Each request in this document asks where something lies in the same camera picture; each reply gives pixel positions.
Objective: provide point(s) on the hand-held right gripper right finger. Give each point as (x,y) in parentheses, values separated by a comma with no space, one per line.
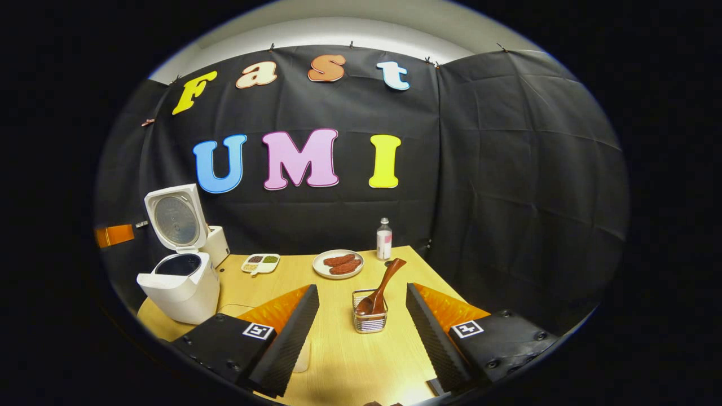
(431,338)

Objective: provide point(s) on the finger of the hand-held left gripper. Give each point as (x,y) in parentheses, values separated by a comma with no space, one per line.
(115,235)

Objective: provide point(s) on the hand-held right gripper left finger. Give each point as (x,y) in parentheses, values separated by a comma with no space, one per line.
(293,332)

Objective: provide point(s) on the brown wooden spoon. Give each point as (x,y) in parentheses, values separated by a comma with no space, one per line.
(375,299)

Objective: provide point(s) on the white rice cooker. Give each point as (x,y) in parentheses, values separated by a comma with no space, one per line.
(186,293)

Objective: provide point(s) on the white round plate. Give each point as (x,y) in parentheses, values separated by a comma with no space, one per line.
(321,270)

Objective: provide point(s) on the white divided grain dish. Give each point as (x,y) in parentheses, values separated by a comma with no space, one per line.
(260,263)

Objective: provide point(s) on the red sausage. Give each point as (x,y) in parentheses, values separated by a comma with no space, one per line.
(345,267)
(338,260)

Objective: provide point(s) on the white toaster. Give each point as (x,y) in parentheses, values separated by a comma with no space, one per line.
(219,245)

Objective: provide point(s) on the clear bottle pink label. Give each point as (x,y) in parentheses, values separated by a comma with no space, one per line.
(384,239)

